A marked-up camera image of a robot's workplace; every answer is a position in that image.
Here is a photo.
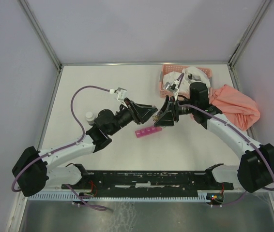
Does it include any white slotted cable duct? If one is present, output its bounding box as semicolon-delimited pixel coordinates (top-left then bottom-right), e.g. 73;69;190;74
29;190;213;202

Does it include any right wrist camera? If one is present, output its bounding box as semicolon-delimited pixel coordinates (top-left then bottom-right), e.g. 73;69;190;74
164;80;180;99

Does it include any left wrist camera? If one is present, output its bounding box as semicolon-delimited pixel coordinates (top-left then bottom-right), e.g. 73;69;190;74
114;87;127;102

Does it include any pink weekly pill organizer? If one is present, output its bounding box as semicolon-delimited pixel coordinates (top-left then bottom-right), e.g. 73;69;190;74
135;126;163;138

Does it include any left aluminium frame post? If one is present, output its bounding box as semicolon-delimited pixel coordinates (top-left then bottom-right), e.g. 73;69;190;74
17;0;62;70

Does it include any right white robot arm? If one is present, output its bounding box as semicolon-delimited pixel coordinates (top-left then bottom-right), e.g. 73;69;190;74
154;80;274;193

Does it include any aluminium frame post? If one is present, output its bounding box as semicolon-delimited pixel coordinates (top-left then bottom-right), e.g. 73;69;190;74
17;0;62;70
228;0;273;68

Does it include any right aluminium frame post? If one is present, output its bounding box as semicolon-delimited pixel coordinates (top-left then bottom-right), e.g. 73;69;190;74
228;0;273;68

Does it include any white cap pill bottle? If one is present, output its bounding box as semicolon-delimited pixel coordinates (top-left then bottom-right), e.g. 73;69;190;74
85;112;96;125

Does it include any pink plastic basket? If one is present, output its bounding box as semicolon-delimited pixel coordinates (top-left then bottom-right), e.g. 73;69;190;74
159;64;213;98

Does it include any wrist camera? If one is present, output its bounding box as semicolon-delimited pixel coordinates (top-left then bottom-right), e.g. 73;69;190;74
164;80;180;99
114;87;127;102

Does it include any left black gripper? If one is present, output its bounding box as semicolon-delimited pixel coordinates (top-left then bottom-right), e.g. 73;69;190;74
109;98;159;136

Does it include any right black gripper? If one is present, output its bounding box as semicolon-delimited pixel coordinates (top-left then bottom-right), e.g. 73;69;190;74
153;94;197;126

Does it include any amber pill bottle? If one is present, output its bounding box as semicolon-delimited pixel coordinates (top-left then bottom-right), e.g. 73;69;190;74
152;114;160;121

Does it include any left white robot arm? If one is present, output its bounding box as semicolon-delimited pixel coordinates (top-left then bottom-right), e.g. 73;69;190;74
12;98;158;197

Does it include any salmon pink cloth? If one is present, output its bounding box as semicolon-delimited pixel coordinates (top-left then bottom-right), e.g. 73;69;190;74
209;85;260;131

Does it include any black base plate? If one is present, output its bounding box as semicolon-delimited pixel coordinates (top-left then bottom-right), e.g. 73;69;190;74
71;170;234;198

